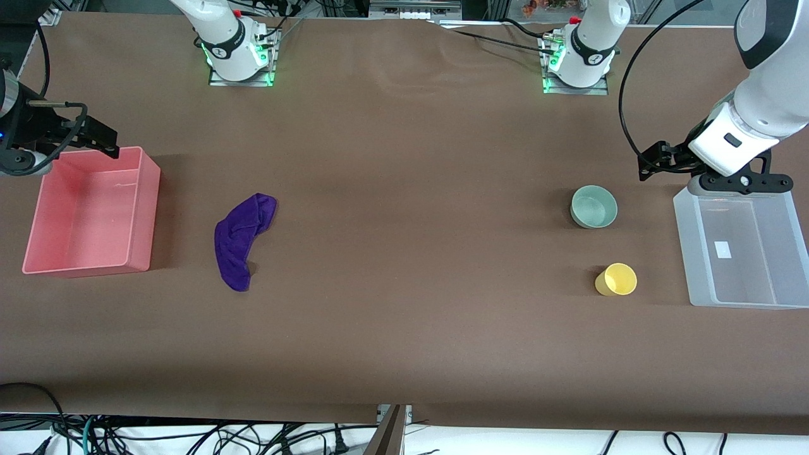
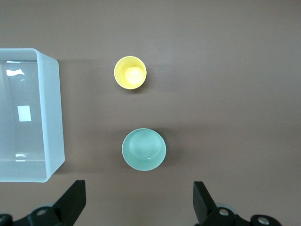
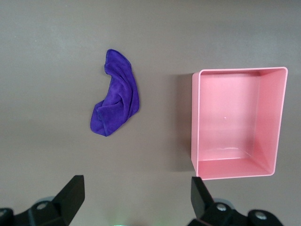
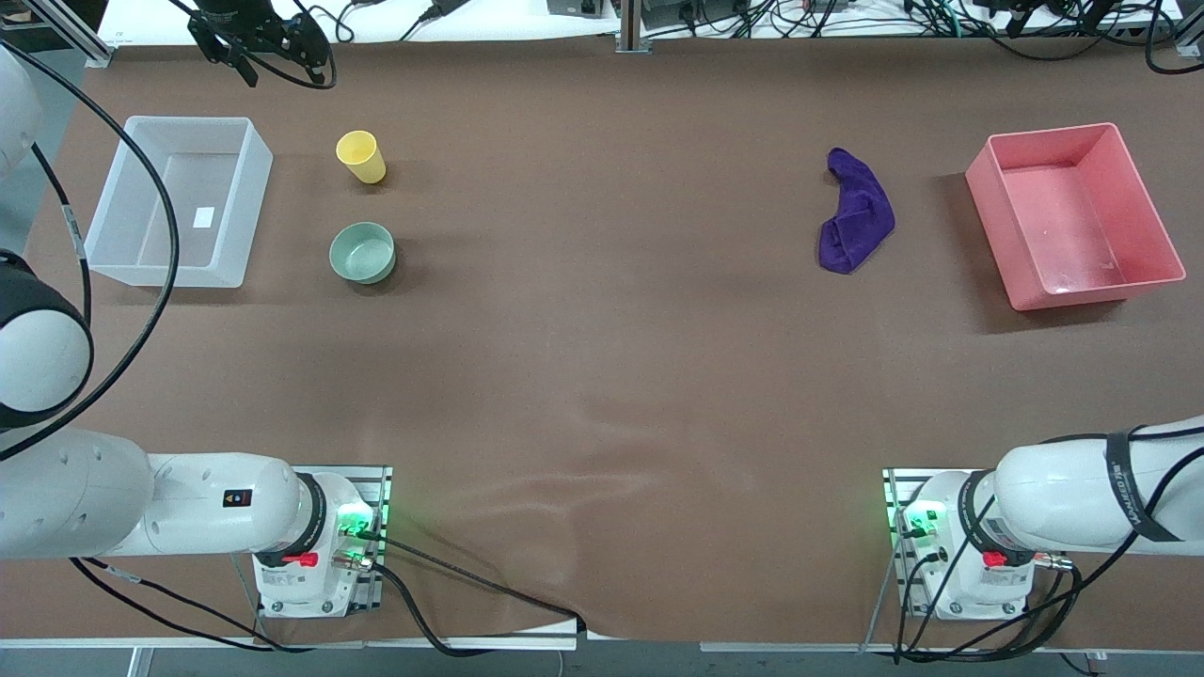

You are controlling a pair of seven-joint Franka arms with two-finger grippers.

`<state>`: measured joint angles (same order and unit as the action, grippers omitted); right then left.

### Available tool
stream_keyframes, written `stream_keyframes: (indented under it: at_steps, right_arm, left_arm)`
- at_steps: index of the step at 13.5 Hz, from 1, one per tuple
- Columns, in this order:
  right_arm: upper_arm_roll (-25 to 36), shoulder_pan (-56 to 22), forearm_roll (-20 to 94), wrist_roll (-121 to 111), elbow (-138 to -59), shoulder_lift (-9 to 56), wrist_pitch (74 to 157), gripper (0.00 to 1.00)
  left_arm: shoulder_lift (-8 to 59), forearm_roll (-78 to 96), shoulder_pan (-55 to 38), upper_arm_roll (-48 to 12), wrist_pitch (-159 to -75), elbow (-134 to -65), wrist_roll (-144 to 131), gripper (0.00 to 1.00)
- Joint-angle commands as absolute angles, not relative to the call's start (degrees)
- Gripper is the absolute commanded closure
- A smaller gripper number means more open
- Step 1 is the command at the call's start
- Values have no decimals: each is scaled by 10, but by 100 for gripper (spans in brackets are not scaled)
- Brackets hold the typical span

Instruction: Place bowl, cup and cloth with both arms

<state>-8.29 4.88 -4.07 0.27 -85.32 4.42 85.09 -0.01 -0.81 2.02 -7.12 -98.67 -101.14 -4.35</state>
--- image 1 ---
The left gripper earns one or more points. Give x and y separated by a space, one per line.
678 155

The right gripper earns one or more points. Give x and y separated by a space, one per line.
33 125

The pale green bowl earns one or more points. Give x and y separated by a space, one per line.
594 207

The purple cloth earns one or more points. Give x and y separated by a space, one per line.
235 243

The yellow plastic cup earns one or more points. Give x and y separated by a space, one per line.
618 279

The pink plastic bin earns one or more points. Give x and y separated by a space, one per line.
82 215

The clear plastic bin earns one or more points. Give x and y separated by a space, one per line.
739 259

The orange object behind table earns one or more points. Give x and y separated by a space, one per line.
543 6

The black left camera mount bracket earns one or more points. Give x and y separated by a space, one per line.
758 182

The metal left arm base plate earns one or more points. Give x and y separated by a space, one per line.
600 88

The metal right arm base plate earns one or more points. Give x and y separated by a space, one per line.
218 79

